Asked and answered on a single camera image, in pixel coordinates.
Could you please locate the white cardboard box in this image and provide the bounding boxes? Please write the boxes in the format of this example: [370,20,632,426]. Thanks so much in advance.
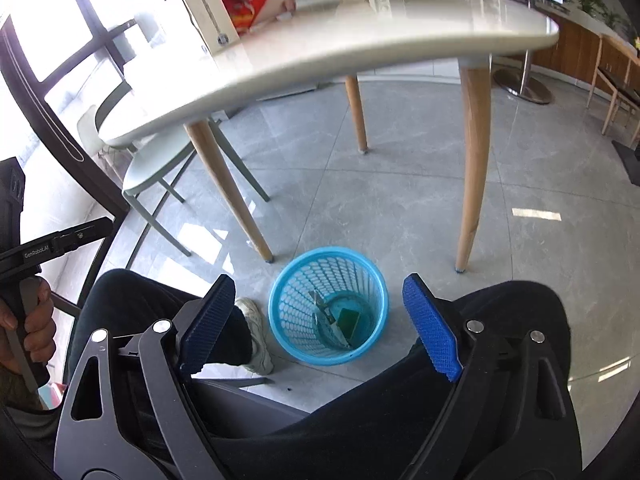
[165,0,239,55]

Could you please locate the green sponge in basket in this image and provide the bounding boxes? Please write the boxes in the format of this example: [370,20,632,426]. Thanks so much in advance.
[336,309,369,347]

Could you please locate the sage green chair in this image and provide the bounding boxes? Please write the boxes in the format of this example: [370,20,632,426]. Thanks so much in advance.
[77,80,273,263]

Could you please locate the round white dining table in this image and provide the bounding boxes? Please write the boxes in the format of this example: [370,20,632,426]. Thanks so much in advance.
[100,0,559,272]

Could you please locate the wooden chair right background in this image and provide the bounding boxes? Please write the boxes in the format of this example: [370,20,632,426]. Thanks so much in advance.
[586,34,639,136]

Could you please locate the person's right leg black trousers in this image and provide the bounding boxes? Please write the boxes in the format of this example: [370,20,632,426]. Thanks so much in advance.
[213,281,582,479]

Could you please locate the person's left leg black trousers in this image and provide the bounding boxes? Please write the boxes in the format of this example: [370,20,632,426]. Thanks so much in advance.
[63,269,254,380]

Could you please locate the blue plastic trash basket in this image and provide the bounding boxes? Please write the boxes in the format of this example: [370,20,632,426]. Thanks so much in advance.
[268,247,390,366]

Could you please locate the person's left hand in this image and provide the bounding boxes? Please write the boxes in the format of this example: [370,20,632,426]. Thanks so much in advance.
[1,278,56,375]

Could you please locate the white left sneaker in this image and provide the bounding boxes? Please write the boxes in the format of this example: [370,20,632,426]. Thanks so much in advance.
[235,298,273,376]

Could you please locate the person's leg black trousers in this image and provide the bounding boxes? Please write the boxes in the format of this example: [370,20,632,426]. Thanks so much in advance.
[213,281,582,479]
[63,269,254,380]

